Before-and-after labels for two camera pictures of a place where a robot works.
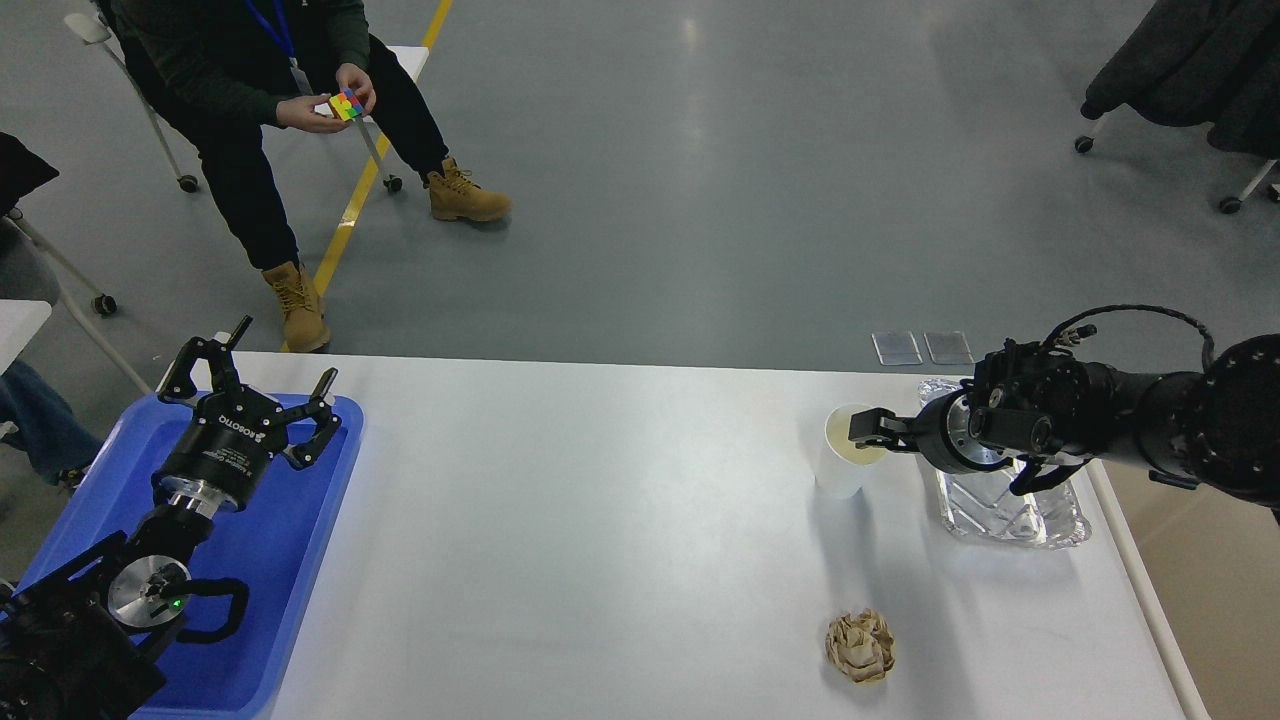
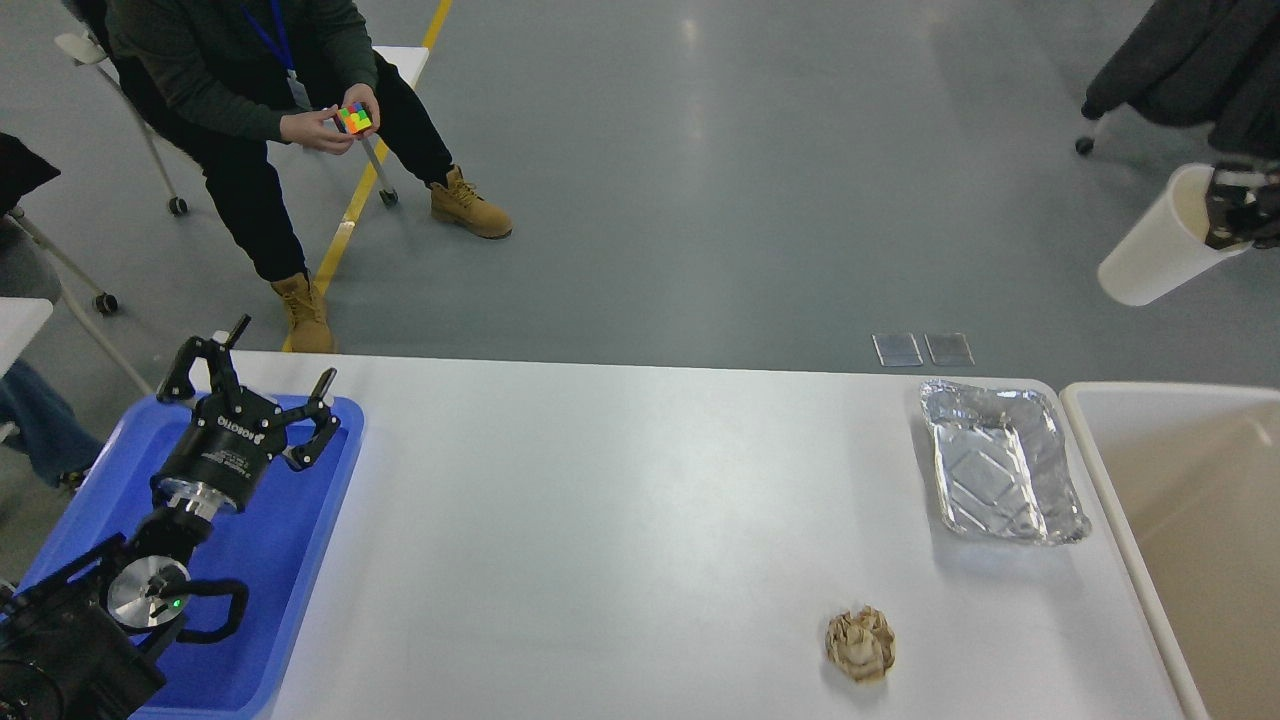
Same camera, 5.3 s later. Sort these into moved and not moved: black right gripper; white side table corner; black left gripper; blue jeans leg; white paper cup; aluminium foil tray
Moved: white paper cup; black right gripper
Not moved: aluminium foil tray; white side table corner; blue jeans leg; black left gripper
